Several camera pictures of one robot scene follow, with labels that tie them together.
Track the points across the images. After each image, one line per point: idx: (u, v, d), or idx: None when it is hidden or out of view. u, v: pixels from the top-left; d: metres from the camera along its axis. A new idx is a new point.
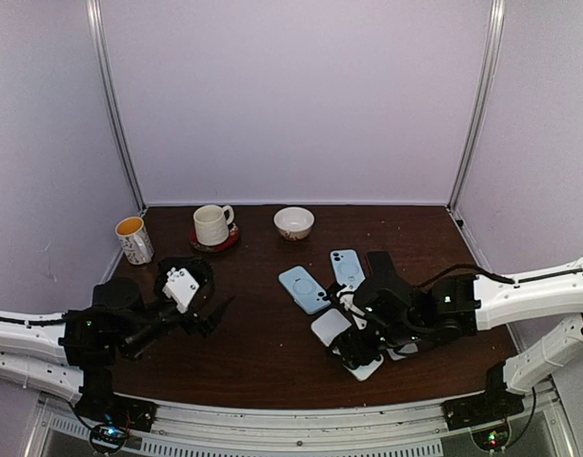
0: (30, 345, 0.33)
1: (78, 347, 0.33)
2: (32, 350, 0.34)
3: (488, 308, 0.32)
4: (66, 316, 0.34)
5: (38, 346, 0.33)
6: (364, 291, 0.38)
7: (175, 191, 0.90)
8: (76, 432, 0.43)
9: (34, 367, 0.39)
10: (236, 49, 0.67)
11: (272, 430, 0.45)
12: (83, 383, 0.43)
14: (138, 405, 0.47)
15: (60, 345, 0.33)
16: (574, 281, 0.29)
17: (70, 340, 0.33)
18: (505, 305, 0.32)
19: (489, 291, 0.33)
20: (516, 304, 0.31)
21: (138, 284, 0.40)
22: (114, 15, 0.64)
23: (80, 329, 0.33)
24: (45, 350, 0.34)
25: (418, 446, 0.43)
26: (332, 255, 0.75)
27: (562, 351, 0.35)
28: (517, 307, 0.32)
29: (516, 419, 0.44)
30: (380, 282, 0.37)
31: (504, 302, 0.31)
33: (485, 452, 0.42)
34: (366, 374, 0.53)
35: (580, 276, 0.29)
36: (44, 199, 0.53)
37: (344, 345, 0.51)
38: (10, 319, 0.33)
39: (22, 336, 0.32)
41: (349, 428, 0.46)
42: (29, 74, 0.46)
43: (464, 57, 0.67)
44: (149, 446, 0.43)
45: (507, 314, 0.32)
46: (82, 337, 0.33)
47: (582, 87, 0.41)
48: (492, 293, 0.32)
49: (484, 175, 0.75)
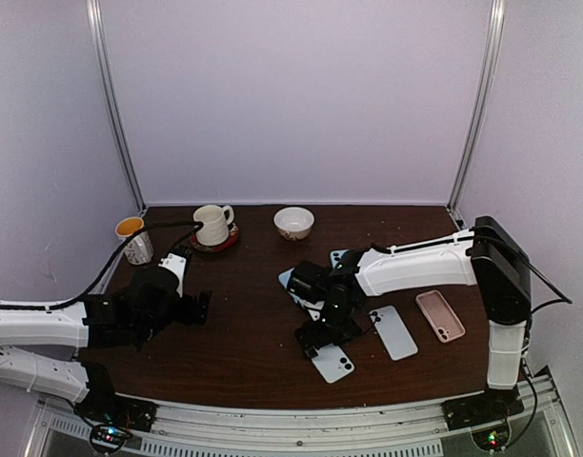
0: (51, 330, 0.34)
1: (100, 323, 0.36)
2: (44, 339, 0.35)
3: (368, 272, 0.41)
4: (81, 298, 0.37)
5: (59, 330, 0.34)
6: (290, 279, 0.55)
7: (176, 192, 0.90)
8: (76, 432, 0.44)
9: (41, 367, 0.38)
10: (236, 50, 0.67)
11: (273, 430, 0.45)
12: (86, 380, 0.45)
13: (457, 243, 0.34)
14: (138, 406, 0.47)
15: (84, 326, 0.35)
16: (443, 249, 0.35)
17: (92, 319, 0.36)
18: (381, 268, 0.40)
19: (375, 260, 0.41)
20: (391, 270, 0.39)
21: (174, 274, 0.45)
22: (113, 15, 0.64)
23: (97, 307, 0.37)
24: (65, 335, 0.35)
25: (418, 446, 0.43)
26: (332, 256, 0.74)
27: (502, 332, 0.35)
28: (392, 274, 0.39)
29: (517, 419, 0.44)
30: (296, 269, 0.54)
31: (379, 268, 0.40)
33: (485, 451, 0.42)
34: (334, 379, 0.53)
35: (448, 247, 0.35)
36: (44, 200, 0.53)
37: (307, 335, 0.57)
38: (23, 307, 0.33)
39: (44, 322, 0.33)
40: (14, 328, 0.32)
41: (350, 428, 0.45)
42: (28, 74, 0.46)
43: (464, 58, 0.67)
44: (149, 446, 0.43)
45: (389, 280, 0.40)
46: (103, 313, 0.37)
47: None
48: (374, 262, 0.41)
49: (484, 175, 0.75)
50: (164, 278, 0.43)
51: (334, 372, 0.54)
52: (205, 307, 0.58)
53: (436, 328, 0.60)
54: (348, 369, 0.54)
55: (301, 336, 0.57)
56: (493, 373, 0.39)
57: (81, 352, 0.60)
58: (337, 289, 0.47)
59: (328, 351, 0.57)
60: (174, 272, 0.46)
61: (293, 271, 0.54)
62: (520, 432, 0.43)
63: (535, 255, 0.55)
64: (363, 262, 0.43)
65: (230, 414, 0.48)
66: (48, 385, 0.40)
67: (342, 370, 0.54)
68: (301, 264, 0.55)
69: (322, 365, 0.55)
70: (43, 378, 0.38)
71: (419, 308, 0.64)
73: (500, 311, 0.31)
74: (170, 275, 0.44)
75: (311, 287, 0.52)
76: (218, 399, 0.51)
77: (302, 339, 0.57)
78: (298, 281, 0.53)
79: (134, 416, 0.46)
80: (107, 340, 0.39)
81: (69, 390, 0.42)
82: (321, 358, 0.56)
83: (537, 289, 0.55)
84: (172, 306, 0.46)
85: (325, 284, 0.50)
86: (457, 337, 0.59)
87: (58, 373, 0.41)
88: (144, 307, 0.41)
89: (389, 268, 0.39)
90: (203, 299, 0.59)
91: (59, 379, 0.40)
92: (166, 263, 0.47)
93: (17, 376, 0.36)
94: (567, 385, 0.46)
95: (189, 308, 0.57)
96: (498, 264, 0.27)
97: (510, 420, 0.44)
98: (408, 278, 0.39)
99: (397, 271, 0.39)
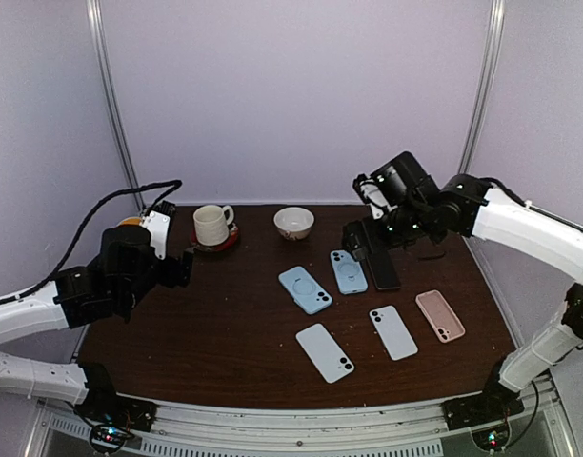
0: (31, 317, 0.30)
1: (75, 299, 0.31)
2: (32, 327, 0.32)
3: (491, 211, 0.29)
4: (51, 276, 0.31)
5: (36, 315, 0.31)
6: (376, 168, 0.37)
7: (175, 192, 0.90)
8: (76, 432, 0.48)
9: (38, 372, 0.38)
10: (237, 49, 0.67)
11: (271, 430, 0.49)
12: (83, 380, 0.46)
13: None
14: (137, 406, 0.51)
15: (57, 305, 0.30)
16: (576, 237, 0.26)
17: (65, 295, 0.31)
18: (510, 217, 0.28)
19: (506, 201, 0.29)
20: (514, 223, 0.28)
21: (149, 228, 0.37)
22: (113, 14, 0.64)
23: (70, 282, 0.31)
24: (45, 318, 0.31)
25: (418, 446, 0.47)
26: (332, 256, 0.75)
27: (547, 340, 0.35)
28: (510, 228, 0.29)
29: (518, 419, 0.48)
30: (399, 162, 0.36)
31: (507, 214, 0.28)
33: (485, 451, 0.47)
34: (334, 379, 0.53)
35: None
36: (44, 200, 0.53)
37: (351, 235, 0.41)
38: None
39: (18, 311, 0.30)
40: None
41: (350, 428, 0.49)
42: (29, 75, 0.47)
43: (465, 57, 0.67)
44: (149, 446, 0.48)
45: (497, 232, 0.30)
46: (77, 287, 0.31)
47: (582, 85, 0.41)
48: (506, 204, 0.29)
49: (485, 174, 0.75)
50: (136, 235, 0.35)
51: (333, 372, 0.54)
52: (190, 268, 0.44)
53: (436, 328, 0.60)
54: (348, 369, 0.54)
55: (351, 231, 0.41)
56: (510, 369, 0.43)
57: (80, 353, 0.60)
58: (446, 211, 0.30)
59: (328, 351, 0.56)
60: (145, 228, 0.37)
61: (386, 167, 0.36)
62: (520, 432, 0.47)
63: None
64: (492, 196, 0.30)
65: (230, 414, 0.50)
66: (47, 388, 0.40)
67: (343, 371, 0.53)
68: (399, 163, 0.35)
69: (322, 365, 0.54)
70: (42, 383, 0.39)
71: (419, 308, 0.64)
73: (581, 323, 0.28)
74: (141, 231, 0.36)
75: (409, 189, 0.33)
76: (217, 399, 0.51)
77: (350, 230, 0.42)
78: (380, 180, 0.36)
79: (134, 415, 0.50)
80: (89, 315, 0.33)
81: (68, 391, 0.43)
82: (321, 357, 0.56)
83: (539, 288, 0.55)
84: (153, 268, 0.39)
85: (425, 191, 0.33)
86: (457, 337, 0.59)
87: (55, 376, 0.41)
88: (121, 268, 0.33)
89: (516, 222, 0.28)
90: (187, 258, 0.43)
91: (57, 382, 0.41)
92: (148, 225, 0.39)
93: (16, 382, 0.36)
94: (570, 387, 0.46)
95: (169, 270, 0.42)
96: None
97: (510, 421, 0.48)
98: (524, 241, 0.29)
99: (520, 231, 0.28)
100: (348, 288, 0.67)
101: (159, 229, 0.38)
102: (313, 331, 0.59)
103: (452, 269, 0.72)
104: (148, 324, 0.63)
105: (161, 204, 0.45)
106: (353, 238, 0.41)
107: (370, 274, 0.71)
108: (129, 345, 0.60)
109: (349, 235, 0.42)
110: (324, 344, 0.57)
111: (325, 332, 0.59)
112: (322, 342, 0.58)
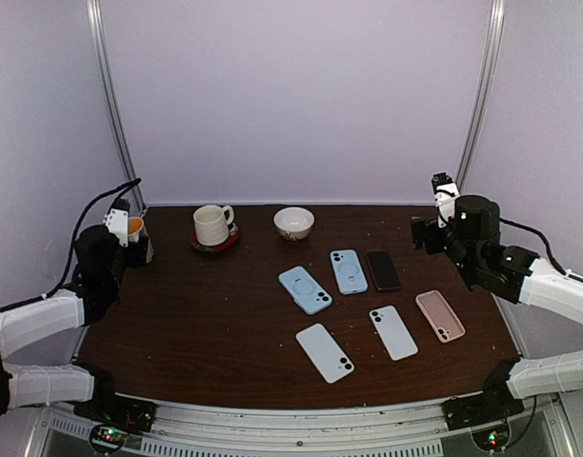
0: (58, 309, 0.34)
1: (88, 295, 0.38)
2: (54, 327, 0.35)
3: (538, 282, 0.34)
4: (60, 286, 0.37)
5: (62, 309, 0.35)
6: (468, 203, 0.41)
7: (175, 192, 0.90)
8: (77, 432, 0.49)
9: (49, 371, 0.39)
10: (237, 49, 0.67)
11: (272, 430, 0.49)
12: (86, 372, 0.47)
13: None
14: (137, 406, 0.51)
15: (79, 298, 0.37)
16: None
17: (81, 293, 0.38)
18: (553, 287, 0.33)
19: (554, 273, 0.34)
20: (559, 292, 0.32)
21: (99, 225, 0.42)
22: (113, 14, 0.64)
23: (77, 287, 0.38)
24: (66, 313, 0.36)
25: (420, 446, 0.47)
26: (332, 256, 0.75)
27: (573, 371, 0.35)
28: (556, 296, 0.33)
29: (519, 419, 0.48)
30: (485, 212, 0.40)
31: (552, 284, 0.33)
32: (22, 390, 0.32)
33: (485, 451, 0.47)
34: (334, 379, 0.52)
35: None
36: (43, 199, 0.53)
37: (422, 232, 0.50)
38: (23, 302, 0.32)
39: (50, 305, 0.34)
40: (30, 321, 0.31)
41: (350, 428, 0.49)
42: (28, 75, 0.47)
43: (465, 57, 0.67)
44: (148, 447, 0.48)
45: (550, 299, 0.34)
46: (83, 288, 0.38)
47: None
48: (552, 275, 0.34)
49: (484, 175, 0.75)
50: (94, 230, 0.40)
51: (333, 372, 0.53)
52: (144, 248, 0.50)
53: (435, 328, 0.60)
54: (348, 369, 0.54)
55: (422, 225, 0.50)
56: (524, 377, 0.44)
57: (79, 353, 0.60)
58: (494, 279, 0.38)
59: (328, 351, 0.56)
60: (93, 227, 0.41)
61: (475, 212, 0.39)
62: (520, 432, 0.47)
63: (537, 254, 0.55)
64: (537, 268, 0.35)
65: (230, 414, 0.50)
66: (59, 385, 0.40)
67: (342, 371, 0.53)
68: (490, 216, 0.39)
69: (322, 365, 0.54)
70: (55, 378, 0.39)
71: (419, 308, 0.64)
73: None
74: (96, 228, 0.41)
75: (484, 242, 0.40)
76: (215, 398, 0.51)
77: (420, 229, 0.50)
78: (462, 217, 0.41)
79: (135, 415, 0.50)
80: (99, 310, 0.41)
81: (77, 384, 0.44)
82: (321, 357, 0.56)
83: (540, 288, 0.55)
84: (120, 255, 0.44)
85: (491, 248, 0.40)
86: (457, 337, 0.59)
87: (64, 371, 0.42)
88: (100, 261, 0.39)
89: (560, 289, 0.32)
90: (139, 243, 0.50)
91: (67, 376, 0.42)
92: (110, 222, 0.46)
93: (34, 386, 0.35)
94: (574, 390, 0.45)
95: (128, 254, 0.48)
96: None
97: (510, 421, 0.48)
98: (572, 310, 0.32)
99: (567, 298, 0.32)
100: (348, 288, 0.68)
101: (119, 225, 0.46)
102: (313, 331, 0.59)
103: (452, 269, 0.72)
104: (148, 323, 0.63)
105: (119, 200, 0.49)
106: (420, 237, 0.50)
107: (370, 274, 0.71)
108: (129, 345, 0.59)
109: (416, 228, 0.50)
110: (325, 345, 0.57)
111: (325, 333, 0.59)
112: (322, 342, 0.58)
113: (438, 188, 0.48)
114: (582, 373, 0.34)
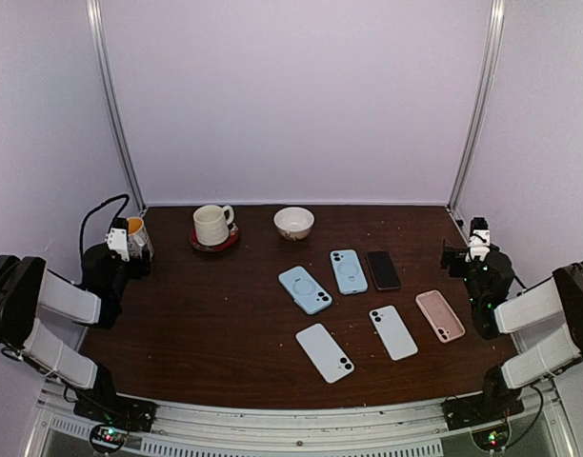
0: (79, 295, 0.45)
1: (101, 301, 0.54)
2: (79, 312, 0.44)
3: (503, 307, 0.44)
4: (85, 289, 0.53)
5: (83, 299, 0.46)
6: (500, 263, 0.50)
7: (176, 192, 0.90)
8: (77, 432, 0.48)
9: (63, 344, 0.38)
10: (237, 50, 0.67)
11: (272, 430, 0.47)
12: (93, 363, 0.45)
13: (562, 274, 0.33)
14: (137, 406, 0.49)
15: (96, 299, 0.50)
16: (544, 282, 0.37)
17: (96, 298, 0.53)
18: (511, 305, 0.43)
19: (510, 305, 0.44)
20: (512, 307, 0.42)
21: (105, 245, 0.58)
22: (114, 14, 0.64)
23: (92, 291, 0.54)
24: (86, 307, 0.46)
25: (419, 446, 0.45)
26: (332, 256, 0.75)
27: (552, 346, 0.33)
28: (512, 312, 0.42)
29: (519, 420, 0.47)
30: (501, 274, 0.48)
31: (508, 306, 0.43)
32: (37, 347, 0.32)
33: (485, 451, 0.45)
34: (334, 379, 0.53)
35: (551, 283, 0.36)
36: (44, 199, 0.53)
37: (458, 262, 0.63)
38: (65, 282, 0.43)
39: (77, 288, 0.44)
40: (66, 291, 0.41)
41: (350, 428, 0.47)
42: (29, 75, 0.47)
43: (465, 58, 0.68)
44: (148, 446, 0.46)
45: (510, 320, 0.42)
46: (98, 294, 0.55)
47: (582, 85, 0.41)
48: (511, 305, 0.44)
49: (484, 174, 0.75)
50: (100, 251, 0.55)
51: (333, 372, 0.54)
52: (147, 261, 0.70)
53: (435, 328, 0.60)
54: (348, 369, 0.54)
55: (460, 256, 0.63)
56: (515, 362, 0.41)
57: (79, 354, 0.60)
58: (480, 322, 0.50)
59: (328, 351, 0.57)
60: (100, 247, 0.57)
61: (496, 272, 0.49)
62: (520, 433, 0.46)
63: (536, 254, 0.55)
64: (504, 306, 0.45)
65: (230, 414, 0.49)
66: (69, 361, 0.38)
67: (342, 371, 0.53)
68: (501, 279, 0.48)
69: (322, 366, 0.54)
70: (65, 350, 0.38)
71: (419, 308, 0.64)
73: None
74: (99, 248, 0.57)
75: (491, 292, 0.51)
76: (216, 398, 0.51)
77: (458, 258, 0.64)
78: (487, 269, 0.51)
79: (134, 416, 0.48)
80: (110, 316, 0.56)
81: (82, 366, 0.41)
82: (321, 357, 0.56)
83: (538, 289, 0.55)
84: (120, 273, 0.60)
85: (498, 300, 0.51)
86: (457, 337, 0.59)
87: (75, 353, 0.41)
88: (101, 272, 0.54)
89: (513, 303, 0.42)
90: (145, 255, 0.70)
91: (74, 355, 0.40)
92: (110, 241, 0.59)
93: (49, 349, 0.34)
94: (574, 393, 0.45)
95: (134, 265, 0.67)
96: (580, 286, 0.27)
97: (510, 421, 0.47)
98: (518, 320, 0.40)
99: (517, 307, 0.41)
100: (348, 288, 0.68)
101: (119, 244, 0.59)
102: (313, 331, 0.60)
103: None
104: (148, 324, 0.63)
105: (116, 219, 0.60)
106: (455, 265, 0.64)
107: (370, 274, 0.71)
108: (129, 346, 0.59)
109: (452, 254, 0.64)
110: (325, 345, 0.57)
111: (325, 333, 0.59)
112: (323, 342, 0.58)
113: (474, 230, 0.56)
114: (561, 346, 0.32)
